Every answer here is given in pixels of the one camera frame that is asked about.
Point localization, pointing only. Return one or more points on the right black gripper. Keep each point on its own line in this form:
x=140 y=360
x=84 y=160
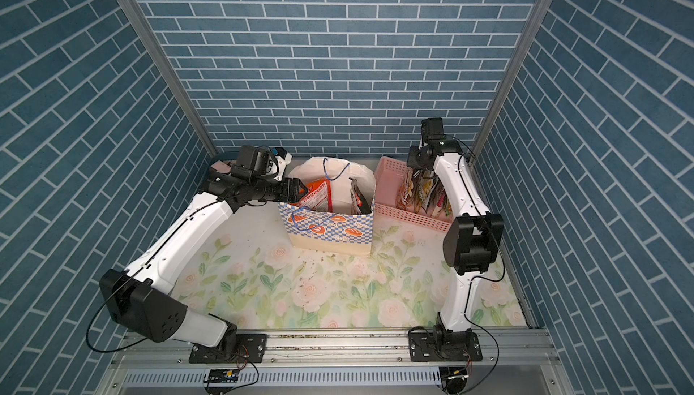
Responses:
x=411 y=161

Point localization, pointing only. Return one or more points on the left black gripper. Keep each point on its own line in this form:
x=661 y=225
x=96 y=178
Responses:
x=286 y=186

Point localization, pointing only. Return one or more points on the orange red condiment packet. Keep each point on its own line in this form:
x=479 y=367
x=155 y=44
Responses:
x=318 y=197

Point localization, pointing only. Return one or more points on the white checkered paper bag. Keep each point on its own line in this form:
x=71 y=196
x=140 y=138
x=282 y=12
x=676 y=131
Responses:
x=338 y=231

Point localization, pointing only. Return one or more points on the dark red condiment packet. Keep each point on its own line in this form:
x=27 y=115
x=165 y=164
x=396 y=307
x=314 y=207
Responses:
x=360 y=203

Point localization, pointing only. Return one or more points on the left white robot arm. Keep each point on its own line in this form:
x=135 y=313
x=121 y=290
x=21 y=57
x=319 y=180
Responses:
x=138 y=297

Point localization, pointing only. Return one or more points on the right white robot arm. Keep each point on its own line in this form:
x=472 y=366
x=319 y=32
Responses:
x=472 y=242

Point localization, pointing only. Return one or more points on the green dark condiment packet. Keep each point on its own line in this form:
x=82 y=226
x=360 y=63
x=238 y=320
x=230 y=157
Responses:
x=426 y=183

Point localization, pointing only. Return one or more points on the pink perforated plastic basket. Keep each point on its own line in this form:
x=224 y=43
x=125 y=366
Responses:
x=391 y=177

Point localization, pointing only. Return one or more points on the teal stationery tray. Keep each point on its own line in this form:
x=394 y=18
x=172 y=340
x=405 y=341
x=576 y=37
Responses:
x=223 y=162

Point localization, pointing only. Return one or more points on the floral table mat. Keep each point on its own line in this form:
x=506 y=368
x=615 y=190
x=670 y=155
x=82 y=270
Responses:
x=249 y=273

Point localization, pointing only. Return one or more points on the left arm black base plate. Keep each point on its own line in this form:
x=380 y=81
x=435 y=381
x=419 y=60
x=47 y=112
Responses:
x=233 y=348

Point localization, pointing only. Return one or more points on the aluminium mounting rail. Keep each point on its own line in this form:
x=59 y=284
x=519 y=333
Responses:
x=347 y=361

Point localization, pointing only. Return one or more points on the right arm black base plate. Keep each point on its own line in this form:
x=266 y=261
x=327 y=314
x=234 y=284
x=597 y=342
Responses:
x=444 y=346

